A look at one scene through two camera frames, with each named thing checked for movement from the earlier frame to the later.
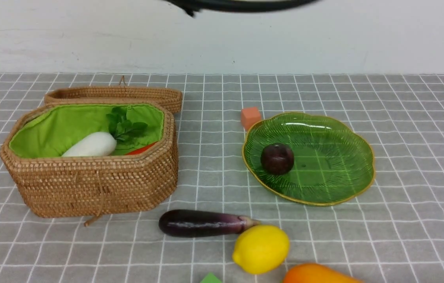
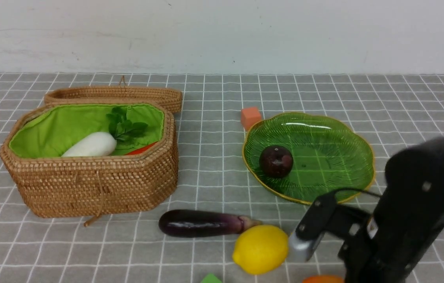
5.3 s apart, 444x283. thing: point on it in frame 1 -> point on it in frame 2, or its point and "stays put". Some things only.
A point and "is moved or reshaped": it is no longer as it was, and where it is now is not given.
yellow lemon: x=261 y=249 stays put
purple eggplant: x=194 y=223 stays put
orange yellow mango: x=307 y=272 is moved or reshaped
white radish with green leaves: x=102 y=143 stays put
